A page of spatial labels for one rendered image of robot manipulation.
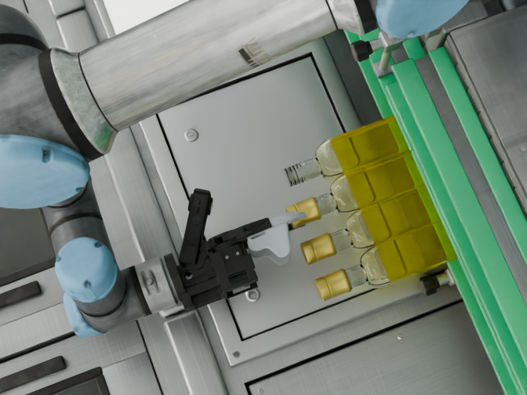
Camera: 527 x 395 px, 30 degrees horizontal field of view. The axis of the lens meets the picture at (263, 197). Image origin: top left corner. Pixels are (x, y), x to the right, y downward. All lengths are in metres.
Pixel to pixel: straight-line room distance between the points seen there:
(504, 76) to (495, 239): 0.22
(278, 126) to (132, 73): 0.71
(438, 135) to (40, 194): 0.59
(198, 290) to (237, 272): 0.06
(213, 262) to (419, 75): 0.39
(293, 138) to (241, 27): 0.70
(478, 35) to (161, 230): 0.58
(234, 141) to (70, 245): 0.41
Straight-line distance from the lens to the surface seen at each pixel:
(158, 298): 1.40
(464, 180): 1.34
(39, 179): 0.96
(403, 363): 1.58
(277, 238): 1.40
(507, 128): 1.35
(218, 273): 1.39
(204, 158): 1.60
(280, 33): 0.93
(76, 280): 1.29
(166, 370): 1.57
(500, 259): 1.32
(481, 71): 1.37
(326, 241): 1.42
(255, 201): 1.58
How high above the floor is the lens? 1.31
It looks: 5 degrees down
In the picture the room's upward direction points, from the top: 111 degrees counter-clockwise
